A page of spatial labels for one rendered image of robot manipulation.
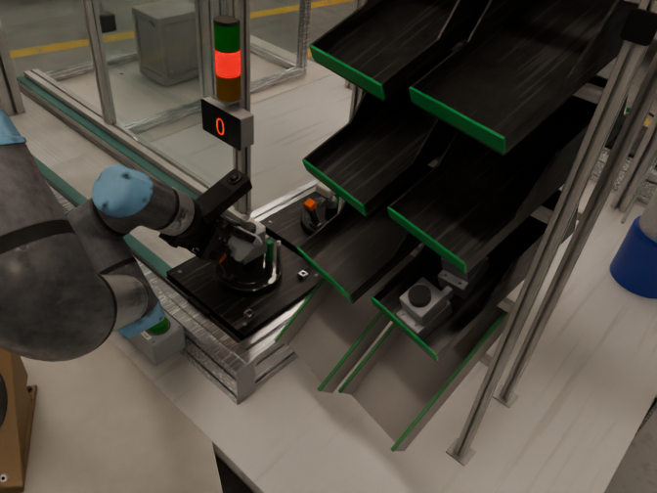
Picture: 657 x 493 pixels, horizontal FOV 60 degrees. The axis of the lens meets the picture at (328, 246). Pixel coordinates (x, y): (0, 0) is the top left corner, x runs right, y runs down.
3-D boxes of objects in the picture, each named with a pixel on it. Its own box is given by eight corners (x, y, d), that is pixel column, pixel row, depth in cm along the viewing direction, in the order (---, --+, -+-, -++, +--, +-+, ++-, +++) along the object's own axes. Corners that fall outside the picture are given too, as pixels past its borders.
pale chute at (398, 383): (404, 452, 88) (392, 452, 84) (350, 393, 95) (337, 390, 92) (520, 311, 85) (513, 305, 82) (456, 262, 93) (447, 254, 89)
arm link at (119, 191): (80, 179, 84) (123, 150, 81) (134, 201, 93) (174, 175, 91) (90, 224, 81) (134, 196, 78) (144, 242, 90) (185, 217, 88)
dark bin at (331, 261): (352, 304, 83) (340, 279, 77) (300, 255, 91) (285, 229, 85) (484, 188, 89) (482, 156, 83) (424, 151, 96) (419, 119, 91)
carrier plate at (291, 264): (243, 342, 107) (243, 335, 105) (166, 278, 118) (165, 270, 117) (328, 282, 121) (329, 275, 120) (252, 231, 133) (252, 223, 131)
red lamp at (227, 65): (226, 80, 110) (226, 56, 107) (210, 71, 113) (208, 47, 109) (245, 73, 113) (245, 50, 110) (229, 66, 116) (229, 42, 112)
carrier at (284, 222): (333, 279, 122) (338, 234, 114) (257, 228, 133) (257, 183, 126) (399, 233, 137) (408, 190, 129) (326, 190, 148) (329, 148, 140)
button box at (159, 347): (155, 367, 107) (153, 345, 103) (95, 308, 117) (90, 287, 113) (187, 347, 111) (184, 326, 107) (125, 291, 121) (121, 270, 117)
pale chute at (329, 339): (331, 393, 95) (319, 391, 91) (287, 343, 102) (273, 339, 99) (438, 263, 92) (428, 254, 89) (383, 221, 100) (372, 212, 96)
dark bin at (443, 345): (437, 363, 76) (430, 339, 70) (372, 304, 84) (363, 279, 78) (574, 232, 82) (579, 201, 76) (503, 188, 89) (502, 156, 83)
